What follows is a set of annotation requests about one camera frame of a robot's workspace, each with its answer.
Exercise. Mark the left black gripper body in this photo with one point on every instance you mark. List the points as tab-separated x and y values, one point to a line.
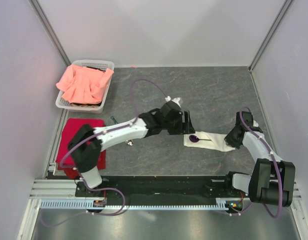
175	126

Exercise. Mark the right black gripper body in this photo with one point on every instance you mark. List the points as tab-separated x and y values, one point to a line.
230	139

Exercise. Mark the purple handled spoon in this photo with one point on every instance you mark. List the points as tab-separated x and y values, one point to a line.
196	139

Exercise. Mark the white cloth napkin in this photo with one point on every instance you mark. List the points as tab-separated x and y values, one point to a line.
217	141

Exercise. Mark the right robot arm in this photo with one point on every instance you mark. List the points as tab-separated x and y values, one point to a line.
272	180

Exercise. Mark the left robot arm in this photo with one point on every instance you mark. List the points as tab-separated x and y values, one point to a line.
88	143

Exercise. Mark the salmon pink cloth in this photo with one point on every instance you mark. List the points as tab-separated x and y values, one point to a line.
84	85

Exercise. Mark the white plastic basket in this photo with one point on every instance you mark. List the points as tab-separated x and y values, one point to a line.
79	108

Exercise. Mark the red folded cloth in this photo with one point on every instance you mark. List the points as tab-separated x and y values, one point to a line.
71	128

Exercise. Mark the green handled metal spoon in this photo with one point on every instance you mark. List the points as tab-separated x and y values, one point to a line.
128	142

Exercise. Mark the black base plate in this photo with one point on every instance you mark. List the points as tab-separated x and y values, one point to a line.
196	185

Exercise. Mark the slotted cable duct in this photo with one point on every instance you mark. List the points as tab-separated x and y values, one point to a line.
82	204

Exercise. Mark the right aluminium frame post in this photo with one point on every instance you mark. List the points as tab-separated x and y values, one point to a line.
270	33

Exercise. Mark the aluminium frame post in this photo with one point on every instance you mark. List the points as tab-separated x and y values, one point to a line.
38	9
270	33

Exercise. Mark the left aluminium frame post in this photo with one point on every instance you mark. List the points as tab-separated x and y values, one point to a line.
38	9

